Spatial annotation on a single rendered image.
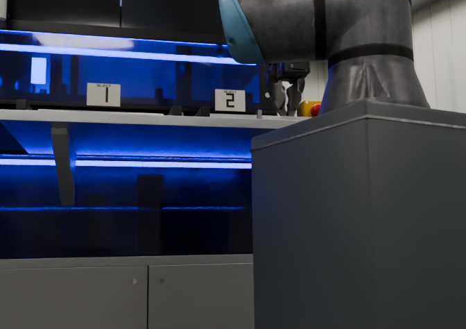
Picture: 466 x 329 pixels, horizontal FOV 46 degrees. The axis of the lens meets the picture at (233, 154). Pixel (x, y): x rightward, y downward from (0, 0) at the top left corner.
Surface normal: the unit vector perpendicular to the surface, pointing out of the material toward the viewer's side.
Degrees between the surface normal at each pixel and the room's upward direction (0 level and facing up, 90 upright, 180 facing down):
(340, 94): 72
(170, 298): 90
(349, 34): 90
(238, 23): 111
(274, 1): 88
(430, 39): 90
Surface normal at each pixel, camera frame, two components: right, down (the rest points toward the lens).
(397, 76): 0.22, -0.44
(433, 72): -0.88, -0.06
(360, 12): -0.25, -0.07
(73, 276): 0.22, -0.15
